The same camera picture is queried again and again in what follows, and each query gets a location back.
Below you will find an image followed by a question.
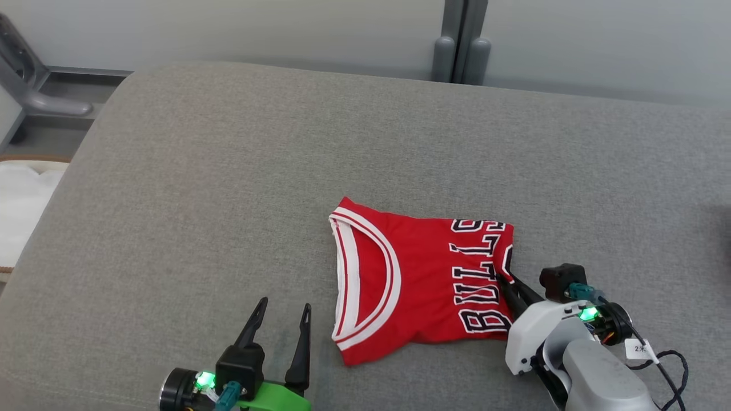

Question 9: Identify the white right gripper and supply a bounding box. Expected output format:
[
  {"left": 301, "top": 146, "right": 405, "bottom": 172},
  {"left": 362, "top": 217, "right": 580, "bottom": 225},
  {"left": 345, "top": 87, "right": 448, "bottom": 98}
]
[{"left": 497, "top": 273, "right": 633, "bottom": 377}]

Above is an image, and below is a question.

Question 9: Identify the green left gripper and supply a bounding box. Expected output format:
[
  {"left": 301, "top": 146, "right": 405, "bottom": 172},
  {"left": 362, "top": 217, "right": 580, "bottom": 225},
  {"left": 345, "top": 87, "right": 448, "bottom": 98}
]
[{"left": 160, "top": 297, "right": 312, "bottom": 411}]

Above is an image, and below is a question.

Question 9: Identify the red Bulls jersey white trim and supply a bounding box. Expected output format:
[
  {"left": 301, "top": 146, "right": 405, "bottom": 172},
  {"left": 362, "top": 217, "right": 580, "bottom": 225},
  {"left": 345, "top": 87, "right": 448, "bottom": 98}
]
[{"left": 328, "top": 197, "right": 515, "bottom": 367}]

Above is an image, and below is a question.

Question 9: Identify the white lined brown rim basket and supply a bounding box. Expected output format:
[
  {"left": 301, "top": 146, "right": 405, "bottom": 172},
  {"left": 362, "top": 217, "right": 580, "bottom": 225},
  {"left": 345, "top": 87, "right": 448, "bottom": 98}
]
[{"left": 0, "top": 155, "right": 72, "bottom": 275}]

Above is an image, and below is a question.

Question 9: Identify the teal plug left camera cable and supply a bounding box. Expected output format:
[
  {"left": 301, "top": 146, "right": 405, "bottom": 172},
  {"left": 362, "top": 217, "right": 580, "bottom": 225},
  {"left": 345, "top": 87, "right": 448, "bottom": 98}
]
[{"left": 214, "top": 381, "right": 243, "bottom": 411}]

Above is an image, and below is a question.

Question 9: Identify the white paper cable tag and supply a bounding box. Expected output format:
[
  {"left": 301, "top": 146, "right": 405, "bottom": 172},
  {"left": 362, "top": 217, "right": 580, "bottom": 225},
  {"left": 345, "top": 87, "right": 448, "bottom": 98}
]
[{"left": 624, "top": 338, "right": 660, "bottom": 364}]

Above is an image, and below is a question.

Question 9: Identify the grey partition post with feet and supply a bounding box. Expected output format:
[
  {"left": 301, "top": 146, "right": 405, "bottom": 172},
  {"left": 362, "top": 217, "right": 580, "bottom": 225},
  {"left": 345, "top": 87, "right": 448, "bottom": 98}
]
[{"left": 431, "top": 0, "right": 492, "bottom": 86}]

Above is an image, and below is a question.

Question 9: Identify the grey metal frame leg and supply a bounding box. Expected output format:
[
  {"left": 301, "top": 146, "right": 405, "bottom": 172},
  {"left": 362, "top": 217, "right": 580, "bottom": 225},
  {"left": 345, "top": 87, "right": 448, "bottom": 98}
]
[{"left": 0, "top": 14, "right": 95, "bottom": 152}]

